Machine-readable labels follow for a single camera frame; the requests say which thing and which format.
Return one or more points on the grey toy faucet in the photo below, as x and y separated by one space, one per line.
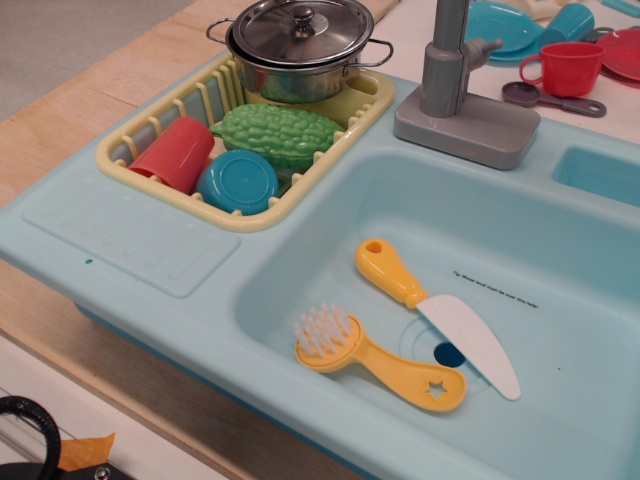
442 115

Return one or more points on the stainless steel pot lid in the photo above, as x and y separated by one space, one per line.
296 33

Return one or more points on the yellow handled toy knife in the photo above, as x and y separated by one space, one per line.
378 261

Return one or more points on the red plastic plate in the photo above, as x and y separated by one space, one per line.
621 52

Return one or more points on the yellow plastic dish rack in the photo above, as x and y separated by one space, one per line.
207 95

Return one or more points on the black device with screw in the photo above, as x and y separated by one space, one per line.
29 471

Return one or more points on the blue utensil handle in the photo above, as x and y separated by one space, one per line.
627 7

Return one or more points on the blue plastic cup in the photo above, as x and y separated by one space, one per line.
573 23

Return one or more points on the red plastic cup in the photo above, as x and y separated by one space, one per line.
178 156

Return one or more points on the red cup with handle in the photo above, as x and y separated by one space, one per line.
568 69

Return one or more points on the cream plastic toy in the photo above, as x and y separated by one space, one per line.
537 9

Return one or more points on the orange tape piece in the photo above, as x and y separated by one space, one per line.
78 454

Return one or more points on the blue plastic bowl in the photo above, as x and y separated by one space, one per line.
238 180

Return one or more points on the grey measuring spoon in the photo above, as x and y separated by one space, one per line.
525 95

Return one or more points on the wooden board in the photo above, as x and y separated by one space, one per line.
380 8

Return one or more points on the light blue toy sink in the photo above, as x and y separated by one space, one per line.
547 254

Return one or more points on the blue plastic plate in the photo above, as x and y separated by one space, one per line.
489 21

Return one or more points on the yellow dish brush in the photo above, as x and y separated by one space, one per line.
329 339

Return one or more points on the green bitter gourd toy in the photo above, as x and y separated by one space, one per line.
286 137

